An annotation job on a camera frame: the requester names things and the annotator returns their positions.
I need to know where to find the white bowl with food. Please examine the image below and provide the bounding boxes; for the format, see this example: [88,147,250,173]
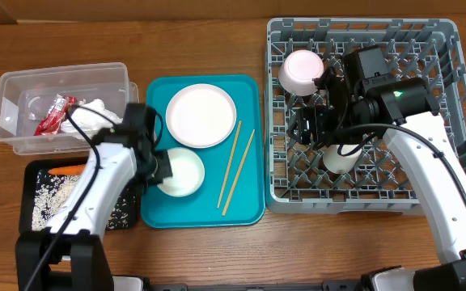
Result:
[158,147,205,198]

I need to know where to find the white cup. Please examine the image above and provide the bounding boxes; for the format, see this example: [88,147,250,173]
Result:
[323,145,362,174]

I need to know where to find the pink shallow bowl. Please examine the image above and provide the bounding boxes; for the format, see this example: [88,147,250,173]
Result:
[278,50,324,96]

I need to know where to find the white napkin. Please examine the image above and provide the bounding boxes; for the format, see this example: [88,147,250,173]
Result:
[70,99,123,138]

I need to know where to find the orange carrot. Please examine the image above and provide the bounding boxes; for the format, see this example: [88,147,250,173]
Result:
[48,164,85,175]

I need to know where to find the red snack wrapper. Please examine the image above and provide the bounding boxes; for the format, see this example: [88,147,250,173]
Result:
[34,95,77,136]

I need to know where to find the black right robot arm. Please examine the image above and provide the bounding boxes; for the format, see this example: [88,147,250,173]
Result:
[296,75,466,290]

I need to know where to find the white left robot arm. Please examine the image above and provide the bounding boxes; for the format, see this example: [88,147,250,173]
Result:
[15,124,171,290]

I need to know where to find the grey dishwasher rack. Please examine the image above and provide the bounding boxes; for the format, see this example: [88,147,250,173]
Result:
[265,18,466,215]

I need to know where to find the pink plate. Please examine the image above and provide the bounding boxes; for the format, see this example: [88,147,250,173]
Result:
[165,83,237,149]

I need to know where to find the teal plastic tray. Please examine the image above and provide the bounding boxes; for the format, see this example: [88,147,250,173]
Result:
[140,74,265,229]

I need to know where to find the spilled rice and food scraps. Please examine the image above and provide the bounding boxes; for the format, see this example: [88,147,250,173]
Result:
[28,169,137,231]

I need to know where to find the black tray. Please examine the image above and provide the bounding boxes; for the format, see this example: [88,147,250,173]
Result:
[19,157,139,233]

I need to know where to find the clear plastic bin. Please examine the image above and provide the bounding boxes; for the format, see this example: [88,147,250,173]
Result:
[0,62,139,155]

